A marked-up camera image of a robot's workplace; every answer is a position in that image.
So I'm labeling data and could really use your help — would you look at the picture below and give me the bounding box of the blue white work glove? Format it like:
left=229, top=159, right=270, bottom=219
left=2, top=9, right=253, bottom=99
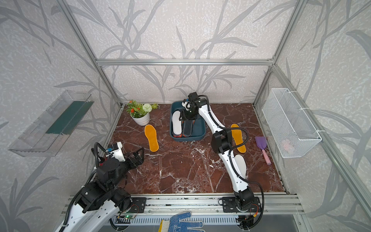
left=158, top=211, right=205, bottom=232

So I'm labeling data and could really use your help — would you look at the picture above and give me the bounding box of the white insole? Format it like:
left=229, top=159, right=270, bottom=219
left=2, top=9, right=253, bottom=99
left=234, top=154, right=247, bottom=179
left=172, top=110, right=182, bottom=134

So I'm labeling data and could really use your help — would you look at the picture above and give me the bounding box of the teal plastic storage box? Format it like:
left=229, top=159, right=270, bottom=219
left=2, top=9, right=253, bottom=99
left=169, top=101, right=206, bottom=142

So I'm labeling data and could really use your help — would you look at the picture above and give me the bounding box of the clear acrylic wall shelf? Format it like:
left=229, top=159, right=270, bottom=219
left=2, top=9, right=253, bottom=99
left=8, top=90, right=94, bottom=157

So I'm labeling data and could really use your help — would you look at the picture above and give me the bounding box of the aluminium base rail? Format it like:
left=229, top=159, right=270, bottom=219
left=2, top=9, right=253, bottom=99
left=57, top=193, right=305, bottom=217

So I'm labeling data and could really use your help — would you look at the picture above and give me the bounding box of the yellow fuzzy insole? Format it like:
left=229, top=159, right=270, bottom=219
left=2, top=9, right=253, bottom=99
left=145, top=124, right=159, bottom=152
left=231, top=124, right=246, bottom=154

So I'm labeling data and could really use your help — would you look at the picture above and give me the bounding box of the red orange-edged insole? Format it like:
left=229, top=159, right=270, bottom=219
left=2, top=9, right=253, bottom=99
left=173, top=133, right=191, bottom=138

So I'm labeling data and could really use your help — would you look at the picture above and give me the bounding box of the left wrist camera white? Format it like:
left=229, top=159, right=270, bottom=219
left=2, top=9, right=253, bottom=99
left=106, top=142, right=126, bottom=162

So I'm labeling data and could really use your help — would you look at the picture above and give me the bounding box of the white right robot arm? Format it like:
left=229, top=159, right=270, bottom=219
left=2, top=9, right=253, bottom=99
left=181, top=92, right=265, bottom=213

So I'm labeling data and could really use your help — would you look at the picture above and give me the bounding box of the potted artificial plant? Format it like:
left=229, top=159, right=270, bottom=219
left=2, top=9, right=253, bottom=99
left=126, top=101, right=159, bottom=126

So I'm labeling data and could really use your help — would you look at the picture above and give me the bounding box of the white wire mesh basket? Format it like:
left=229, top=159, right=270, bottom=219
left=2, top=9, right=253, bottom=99
left=262, top=88, right=322, bottom=158

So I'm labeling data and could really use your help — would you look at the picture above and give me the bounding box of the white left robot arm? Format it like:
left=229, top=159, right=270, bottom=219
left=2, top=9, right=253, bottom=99
left=56, top=142, right=146, bottom=232

